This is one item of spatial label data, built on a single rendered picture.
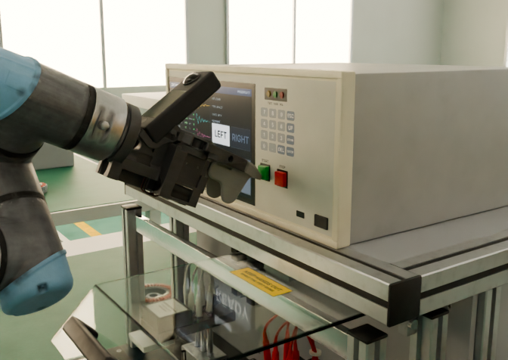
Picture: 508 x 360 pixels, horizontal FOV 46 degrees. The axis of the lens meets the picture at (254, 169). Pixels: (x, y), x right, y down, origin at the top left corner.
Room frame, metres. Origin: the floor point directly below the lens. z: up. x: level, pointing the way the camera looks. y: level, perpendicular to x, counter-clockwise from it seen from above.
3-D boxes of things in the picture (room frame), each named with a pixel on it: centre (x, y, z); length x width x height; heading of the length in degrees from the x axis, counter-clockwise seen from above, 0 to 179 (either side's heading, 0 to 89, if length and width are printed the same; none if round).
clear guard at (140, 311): (0.64, 0.04, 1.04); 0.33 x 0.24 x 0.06; 124
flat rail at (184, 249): (0.83, 0.06, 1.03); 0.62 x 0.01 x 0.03; 34
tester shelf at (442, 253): (0.96, -0.12, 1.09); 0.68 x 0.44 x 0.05; 34
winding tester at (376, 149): (0.95, -0.13, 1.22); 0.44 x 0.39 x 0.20; 34
